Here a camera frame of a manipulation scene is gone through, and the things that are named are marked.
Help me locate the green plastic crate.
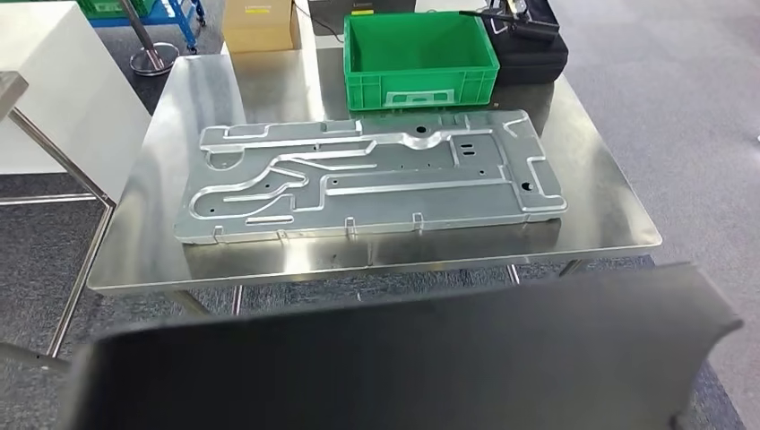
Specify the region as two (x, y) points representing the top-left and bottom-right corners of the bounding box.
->
(342, 10), (501, 113)
(77, 0), (157, 19)

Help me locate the dark flat device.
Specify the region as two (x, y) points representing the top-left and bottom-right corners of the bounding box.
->
(307, 0), (417, 18)

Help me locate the stainless steel workbench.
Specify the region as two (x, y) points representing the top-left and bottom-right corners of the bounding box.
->
(87, 0), (663, 317)

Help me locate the blue wheeled cart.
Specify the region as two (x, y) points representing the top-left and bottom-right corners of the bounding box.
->
(89, 0), (207, 55)

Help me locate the thin black cable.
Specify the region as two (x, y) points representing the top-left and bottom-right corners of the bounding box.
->
(308, 14), (346, 44)

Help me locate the brown cardboard box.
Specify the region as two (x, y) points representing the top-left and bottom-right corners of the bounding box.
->
(220, 0), (302, 55)

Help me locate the white panel stand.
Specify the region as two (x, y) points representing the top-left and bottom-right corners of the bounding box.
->
(0, 0), (152, 203)

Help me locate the chrome stanchion post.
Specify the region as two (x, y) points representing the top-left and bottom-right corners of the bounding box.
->
(118, 0), (180, 77)

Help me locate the black plastic plate frame part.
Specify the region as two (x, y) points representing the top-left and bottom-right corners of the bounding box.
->
(56, 262), (745, 430)

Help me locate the black carrying bag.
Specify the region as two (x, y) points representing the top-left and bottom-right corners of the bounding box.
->
(480, 0), (570, 86)

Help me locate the black handheld tool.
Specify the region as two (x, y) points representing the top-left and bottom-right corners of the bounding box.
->
(458, 0), (562, 43)

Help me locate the steel side table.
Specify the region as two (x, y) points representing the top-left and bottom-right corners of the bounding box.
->
(0, 71), (117, 375)

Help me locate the stamped silver metal plate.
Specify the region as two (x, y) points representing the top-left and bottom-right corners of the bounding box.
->
(173, 108), (568, 245)

